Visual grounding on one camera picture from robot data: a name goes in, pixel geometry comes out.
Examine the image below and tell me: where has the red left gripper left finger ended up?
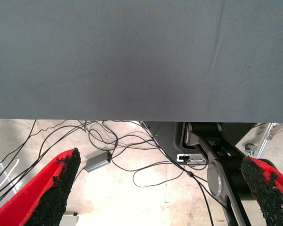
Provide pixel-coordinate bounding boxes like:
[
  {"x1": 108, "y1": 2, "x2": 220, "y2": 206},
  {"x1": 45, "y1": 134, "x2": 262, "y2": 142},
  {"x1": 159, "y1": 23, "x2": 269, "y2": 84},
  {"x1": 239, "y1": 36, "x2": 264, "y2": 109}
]
[{"x1": 0, "y1": 147, "x2": 82, "y2": 226}]

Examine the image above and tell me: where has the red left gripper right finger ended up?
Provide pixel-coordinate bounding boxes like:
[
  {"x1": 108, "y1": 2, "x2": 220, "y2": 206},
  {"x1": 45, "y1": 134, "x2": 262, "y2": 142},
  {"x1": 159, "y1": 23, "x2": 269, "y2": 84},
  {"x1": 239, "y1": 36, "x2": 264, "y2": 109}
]
[{"x1": 240, "y1": 155, "x2": 283, "y2": 226}]

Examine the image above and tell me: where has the black robot chassis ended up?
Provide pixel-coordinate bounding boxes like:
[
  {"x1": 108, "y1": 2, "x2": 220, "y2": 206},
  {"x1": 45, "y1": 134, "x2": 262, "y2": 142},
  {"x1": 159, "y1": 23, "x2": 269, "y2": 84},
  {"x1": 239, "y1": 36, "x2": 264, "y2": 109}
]
[{"x1": 147, "y1": 121, "x2": 278, "y2": 226}]

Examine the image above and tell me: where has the grey metal box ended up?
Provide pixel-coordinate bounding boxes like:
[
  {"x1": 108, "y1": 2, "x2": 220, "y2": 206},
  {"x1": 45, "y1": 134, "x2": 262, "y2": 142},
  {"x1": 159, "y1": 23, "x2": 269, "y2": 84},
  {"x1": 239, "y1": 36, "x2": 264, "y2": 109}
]
[{"x1": 61, "y1": 213, "x2": 80, "y2": 226}]

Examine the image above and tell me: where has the grey caster wheel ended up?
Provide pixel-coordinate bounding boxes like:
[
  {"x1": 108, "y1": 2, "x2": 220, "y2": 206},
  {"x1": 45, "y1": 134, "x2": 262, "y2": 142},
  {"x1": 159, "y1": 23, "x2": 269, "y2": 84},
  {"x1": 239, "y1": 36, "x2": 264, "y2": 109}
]
[{"x1": 244, "y1": 143, "x2": 258, "y2": 156}]

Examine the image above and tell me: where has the grey adapter box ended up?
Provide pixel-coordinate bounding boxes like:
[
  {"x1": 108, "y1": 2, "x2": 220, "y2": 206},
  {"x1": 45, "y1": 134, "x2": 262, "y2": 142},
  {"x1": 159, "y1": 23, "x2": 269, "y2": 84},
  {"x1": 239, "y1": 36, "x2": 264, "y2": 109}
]
[{"x1": 84, "y1": 151, "x2": 112, "y2": 174}]

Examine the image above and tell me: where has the white device with port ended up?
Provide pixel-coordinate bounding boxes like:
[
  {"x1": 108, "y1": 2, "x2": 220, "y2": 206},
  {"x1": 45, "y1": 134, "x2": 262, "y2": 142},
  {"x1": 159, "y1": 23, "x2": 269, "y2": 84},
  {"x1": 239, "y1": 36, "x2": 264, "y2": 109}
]
[{"x1": 176, "y1": 153, "x2": 208, "y2": 166}]

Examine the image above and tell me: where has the dark grey table cloth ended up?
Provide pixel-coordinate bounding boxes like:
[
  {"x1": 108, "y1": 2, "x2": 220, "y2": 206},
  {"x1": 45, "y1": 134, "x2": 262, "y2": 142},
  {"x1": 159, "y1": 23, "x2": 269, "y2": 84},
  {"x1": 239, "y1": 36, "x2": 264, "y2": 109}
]
[{"x1": 0, "y1": 0, "x2": 283, "y2": 124}]

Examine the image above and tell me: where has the white floor cable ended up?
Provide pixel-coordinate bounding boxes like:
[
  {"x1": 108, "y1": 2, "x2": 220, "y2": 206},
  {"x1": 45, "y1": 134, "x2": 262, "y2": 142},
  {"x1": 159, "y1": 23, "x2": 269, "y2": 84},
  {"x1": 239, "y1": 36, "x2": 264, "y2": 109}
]
[{"x1": 0, "y1": 158, "x2": 21, "y2": 197}]

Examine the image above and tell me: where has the black floor cable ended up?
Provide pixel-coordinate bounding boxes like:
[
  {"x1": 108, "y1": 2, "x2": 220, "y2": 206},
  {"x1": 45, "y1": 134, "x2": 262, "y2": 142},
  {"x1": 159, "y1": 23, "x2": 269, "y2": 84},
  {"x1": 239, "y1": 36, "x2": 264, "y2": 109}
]
[
  {"x1": 0, "y1": 120, "x2": 87, "y2": 209},
  {"x1": 88, "y1": 120, "x2": 157, "y2": 153},
  {"x1": 133, "y1": 161, "x2": 191, "y2": 188}
]

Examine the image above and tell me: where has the aluminium profile frame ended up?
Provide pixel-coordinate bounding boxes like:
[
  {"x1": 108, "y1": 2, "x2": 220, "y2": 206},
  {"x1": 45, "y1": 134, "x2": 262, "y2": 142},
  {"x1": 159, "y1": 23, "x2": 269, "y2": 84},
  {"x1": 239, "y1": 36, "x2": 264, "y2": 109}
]
[{"x1": 256, "y1": 122, "x2": 283, "y2": 161}]

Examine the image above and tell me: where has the black cable with ferrite bead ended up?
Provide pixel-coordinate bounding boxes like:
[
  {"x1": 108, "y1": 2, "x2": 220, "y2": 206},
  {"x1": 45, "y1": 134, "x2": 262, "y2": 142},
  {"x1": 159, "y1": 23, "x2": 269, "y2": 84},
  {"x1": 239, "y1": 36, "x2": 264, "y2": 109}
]
[{"x1": 139, "y1": 120, "x2": 215, "y2": 226}]

